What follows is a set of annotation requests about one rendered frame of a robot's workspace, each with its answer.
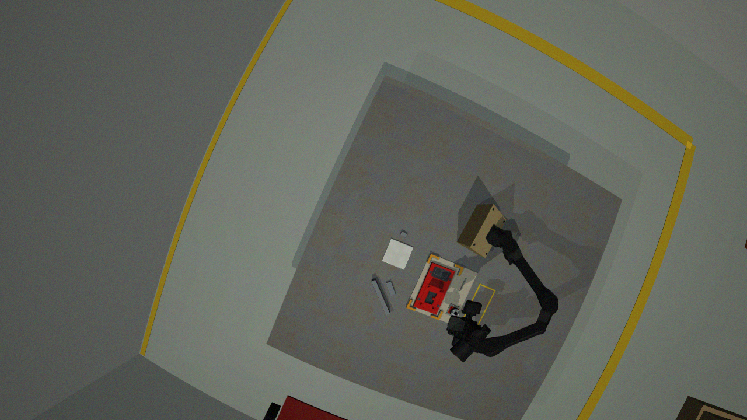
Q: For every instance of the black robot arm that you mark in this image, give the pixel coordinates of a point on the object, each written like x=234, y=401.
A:
x=494, y=345

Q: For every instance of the white flat rectangular plate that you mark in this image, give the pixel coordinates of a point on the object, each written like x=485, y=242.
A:
x=397, y=254

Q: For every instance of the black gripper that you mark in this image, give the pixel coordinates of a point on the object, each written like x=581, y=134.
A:
x=470, y=309

